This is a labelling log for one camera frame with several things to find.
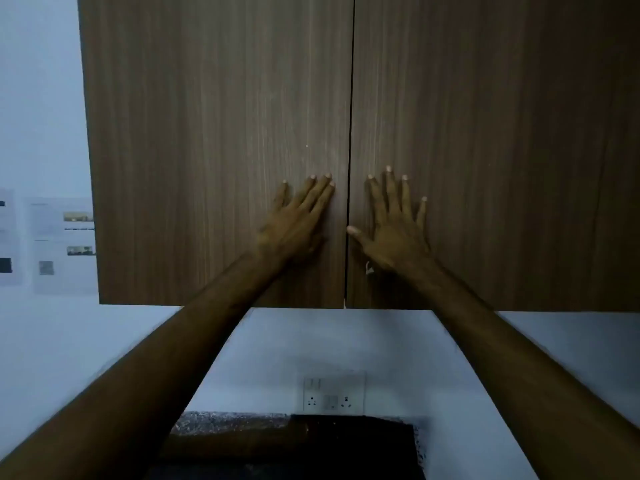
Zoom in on person's right forearm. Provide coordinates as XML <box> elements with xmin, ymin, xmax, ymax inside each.
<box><xmin>403</xmin><ymin>261</ymin><xmax>640</xmax><ymax>480</ymax></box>

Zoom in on person's right hand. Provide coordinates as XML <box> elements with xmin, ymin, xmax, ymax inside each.
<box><xmin>346</xmin><ymin>166</ymin><xmax>442</xmax><ymax>283</ymax></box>

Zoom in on brown wooden cabinet door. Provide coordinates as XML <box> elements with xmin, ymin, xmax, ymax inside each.
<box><xmin>77</xmin><ymin>0</ymin><xmax>355</xmax><ymax>310</ymax></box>
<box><xmin>346</xmin><ymin>0</ymin><xmax>640</xmax><ymax>313</ymax></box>

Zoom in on person's left hand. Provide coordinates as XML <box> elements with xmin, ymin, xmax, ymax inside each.
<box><xmin>252</xmin><ymin>172</ymin><xmax>336</xmax><ymax>275</ymax></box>

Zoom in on white paper notice with pictures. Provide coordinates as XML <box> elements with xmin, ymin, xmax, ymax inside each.
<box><xmin>0</xmin><ymin>187</ymin><xmax>24</xmax><ymax>286</ymax></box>
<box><xmin>25</xmin><ymin>197</ymin><xmax>99</xmax><ymax>296</ymax></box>

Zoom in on black countertop appliance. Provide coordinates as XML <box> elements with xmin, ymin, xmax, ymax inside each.
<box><xmin>147</xmin><ymin>414</ymin><xmax>427</xmax><ymax>480</ymax></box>

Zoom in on person's left forearm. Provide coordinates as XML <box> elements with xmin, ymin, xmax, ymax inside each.
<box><xmin>0</xmin><ymin>251</ymin><xmax>283</xmax><ymax>480</ymax></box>

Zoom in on white wall socket panel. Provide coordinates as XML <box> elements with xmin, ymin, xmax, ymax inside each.
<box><xmin>302</xmin><ymin>372</ymin><xmax>367</xmax><ymax>416</ymax></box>

